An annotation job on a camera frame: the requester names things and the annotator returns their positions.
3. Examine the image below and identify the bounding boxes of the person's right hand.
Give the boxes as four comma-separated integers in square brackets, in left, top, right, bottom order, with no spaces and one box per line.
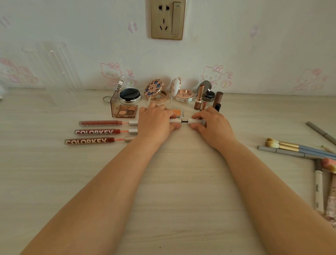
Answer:
[190,106,238,152]

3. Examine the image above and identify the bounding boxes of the person's left hand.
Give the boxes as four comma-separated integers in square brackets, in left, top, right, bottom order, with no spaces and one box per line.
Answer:
[137,102,181,144]

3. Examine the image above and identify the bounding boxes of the white cap with black wand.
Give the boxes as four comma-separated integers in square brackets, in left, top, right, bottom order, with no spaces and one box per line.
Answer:
[181,118,207,125]

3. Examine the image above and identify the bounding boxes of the person's right forearm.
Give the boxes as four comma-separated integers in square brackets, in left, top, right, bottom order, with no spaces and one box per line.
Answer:
[218,140,336,255]

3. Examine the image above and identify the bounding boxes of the person's left forearm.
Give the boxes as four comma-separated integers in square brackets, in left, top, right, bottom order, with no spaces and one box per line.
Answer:
[20,135,164,255]

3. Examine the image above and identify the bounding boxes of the rose gold lipstick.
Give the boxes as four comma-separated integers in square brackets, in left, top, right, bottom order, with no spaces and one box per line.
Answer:
[194,85,206,110]

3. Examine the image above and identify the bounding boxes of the white floral open compact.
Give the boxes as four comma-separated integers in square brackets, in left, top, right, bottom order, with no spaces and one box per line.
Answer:
[170,77,194,103]

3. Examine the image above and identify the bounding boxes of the brown lipstick tube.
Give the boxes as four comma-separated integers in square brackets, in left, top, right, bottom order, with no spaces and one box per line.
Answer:
[212,91,224,109]

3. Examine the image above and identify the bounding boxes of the small black mirror compact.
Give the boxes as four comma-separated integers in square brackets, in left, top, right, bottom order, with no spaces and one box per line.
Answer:
[197,80,216,102]

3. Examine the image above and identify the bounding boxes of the floral gold round compact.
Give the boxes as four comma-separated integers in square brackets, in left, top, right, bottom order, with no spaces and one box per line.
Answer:
[144,79,171,104]

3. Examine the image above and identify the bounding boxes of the brown clear eyeshadow palette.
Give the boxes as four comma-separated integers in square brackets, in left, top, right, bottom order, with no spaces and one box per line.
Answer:
[110,76,139,119]

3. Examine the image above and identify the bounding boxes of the silver cushion compact black puff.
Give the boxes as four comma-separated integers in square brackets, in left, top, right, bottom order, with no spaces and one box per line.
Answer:
[118,88,142,105]

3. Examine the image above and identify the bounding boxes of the pink lip gloss tube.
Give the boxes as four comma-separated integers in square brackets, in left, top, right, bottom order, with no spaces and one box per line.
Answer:
[79,120,123,127]

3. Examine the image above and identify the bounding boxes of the red lettered lip gloss tube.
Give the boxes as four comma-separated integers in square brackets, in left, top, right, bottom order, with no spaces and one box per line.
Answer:
[74,128,129,136]

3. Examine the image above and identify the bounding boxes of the dark red lettered gloss tube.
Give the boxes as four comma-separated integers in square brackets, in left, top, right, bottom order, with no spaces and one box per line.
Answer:
[64,137,116,146]

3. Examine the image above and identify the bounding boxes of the grey eyebrow pencil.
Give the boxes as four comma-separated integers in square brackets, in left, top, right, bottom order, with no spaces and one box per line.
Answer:
[306,121,336,146]
[257,145,327,160]

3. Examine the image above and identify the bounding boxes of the clear acrylic organiser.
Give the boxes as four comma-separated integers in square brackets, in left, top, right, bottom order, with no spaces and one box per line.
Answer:
[22,42,84,104]

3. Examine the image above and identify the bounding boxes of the white makeup pen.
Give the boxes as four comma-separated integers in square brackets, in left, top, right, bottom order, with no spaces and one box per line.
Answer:
[314,159,325,214]

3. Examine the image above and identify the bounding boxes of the pink bristle makeup brush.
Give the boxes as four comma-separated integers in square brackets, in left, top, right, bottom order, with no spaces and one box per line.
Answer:
[322,157,336,224]

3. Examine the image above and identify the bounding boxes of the blue handled makeup brush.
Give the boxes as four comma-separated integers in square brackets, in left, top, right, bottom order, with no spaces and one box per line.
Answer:
[265,141,336,160]
[267,138,336,158]

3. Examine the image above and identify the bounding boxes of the gold wall socket with switch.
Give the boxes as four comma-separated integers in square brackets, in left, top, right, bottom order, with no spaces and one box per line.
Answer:
[150,0,187,40]

